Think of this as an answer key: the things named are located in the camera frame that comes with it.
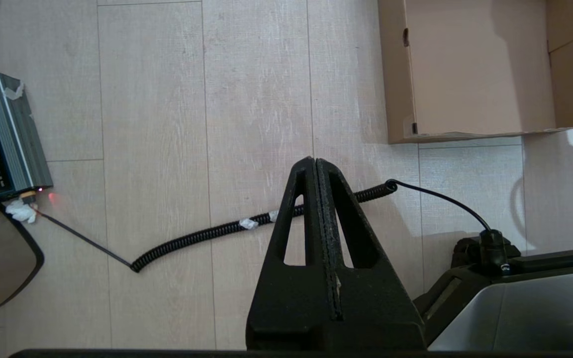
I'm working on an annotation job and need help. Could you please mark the grey power inverter box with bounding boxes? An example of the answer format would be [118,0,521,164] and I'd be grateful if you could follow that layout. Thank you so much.
[0,72,53,203]

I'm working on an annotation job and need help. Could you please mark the white tape wad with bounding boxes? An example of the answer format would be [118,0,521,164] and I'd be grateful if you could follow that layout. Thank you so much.
[5,199,37,224]

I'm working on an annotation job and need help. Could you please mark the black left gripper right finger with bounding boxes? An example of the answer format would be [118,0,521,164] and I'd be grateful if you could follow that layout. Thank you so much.
[316,158,427,351]

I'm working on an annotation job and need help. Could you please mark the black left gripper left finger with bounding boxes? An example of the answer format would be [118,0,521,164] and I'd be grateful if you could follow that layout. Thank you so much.
[246,157,341,351]

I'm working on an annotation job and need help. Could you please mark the brown cardboard shoe box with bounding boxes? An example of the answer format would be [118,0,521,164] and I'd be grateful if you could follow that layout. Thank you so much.
[377,0,573,145]

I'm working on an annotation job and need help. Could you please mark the black coiled cable with tape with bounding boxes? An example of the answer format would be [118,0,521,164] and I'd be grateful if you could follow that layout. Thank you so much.
[5,179,512,275]

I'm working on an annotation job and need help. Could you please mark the black and silver robot base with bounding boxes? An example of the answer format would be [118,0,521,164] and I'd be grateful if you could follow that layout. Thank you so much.
[413,238,573,351]

